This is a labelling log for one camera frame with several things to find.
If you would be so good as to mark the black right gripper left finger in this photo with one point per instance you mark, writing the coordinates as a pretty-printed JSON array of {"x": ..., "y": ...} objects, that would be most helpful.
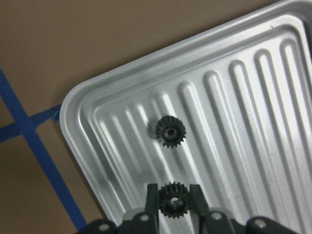
[{"x": 151, "y": 209}]

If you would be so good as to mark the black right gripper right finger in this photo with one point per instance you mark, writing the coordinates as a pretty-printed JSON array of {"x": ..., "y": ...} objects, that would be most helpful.
[{"x": 199, "y": 210}]

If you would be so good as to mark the black bearing gear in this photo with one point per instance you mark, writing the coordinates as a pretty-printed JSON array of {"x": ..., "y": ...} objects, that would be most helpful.
[
  {"x": 174, "y": 200},
  {"x": 170, "y": 131}
]

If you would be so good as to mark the silver ribbed metal tray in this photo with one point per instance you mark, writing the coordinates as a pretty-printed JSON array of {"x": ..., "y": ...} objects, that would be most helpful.
[{"x": 243, "y": 91}]

